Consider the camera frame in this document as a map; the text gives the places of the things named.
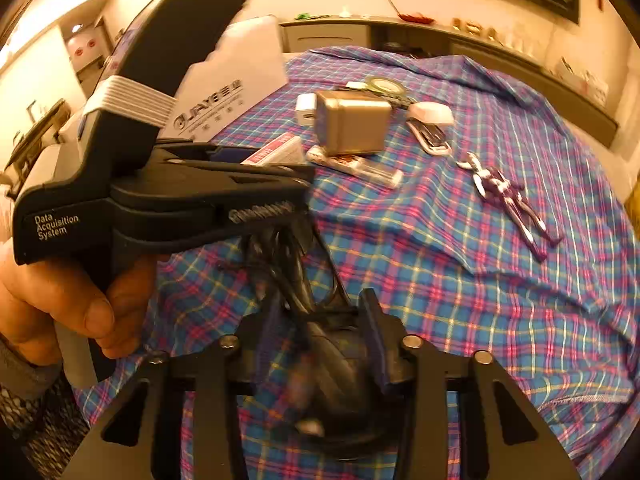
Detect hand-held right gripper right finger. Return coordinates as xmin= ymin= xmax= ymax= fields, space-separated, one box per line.
xmin=356 ymin=287 xmax=581 ymax=480

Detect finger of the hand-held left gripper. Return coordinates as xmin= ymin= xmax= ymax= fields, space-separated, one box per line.
xmin=156 ymin=141 xmax=251 ymax=163
xmin=165 ymin=159 xmax=317 ymax=197

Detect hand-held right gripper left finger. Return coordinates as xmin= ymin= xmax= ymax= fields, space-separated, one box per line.
xmin=62 ymin=290 xmax=302 ymax=480

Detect red white card packet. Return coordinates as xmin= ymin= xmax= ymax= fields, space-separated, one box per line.
xmin=241 ymin=135 xmax=304 ymax=167

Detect white cardboard box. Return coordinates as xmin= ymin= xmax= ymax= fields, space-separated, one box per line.
xmin=159 ymin=15 xmax=291 ymax=145

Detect square metal tin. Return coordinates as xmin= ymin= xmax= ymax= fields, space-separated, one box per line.
xmin=315 ymin=90 xmax=392 ymax=157

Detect person's left hand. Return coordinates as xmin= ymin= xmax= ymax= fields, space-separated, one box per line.
xmin=0 ymin=247 xmax=170 ymax=367

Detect white charger plug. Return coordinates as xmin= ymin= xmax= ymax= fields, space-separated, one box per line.
xmin=295 ymin=93 xmax=321 ymax=127

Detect blue plaid cloth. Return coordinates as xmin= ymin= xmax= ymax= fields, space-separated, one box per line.
xmin=75 ymin=45 xmax=640 ymax=480

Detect clear plastic packet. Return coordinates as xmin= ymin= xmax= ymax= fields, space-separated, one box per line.
xmin=305 ymin=145 xmax=405 ymax=190

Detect clear tape roll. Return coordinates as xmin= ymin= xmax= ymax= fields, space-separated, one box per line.
xmin=362 ymin=76 xmax=408 ymax=99

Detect white stapler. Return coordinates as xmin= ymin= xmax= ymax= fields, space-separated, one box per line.
xmin=405 ymin=102 xmax=455 ymax=156

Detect purple white toy figure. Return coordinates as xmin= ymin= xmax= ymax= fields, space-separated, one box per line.
xmin=456 ymin=152 xmax=562 ymax=262

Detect gold ornaments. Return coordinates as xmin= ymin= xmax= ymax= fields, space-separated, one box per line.
xmin=451 ymin=16 xmax=497 ymax=42

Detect clear glass jars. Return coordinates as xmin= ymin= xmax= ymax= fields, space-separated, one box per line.
xmin=500 ymin=29 xmax=542 ymax=55

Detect white printed carton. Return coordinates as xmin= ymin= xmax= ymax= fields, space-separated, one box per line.
xmin=556 ymin=56 xmax=610 ymax=105

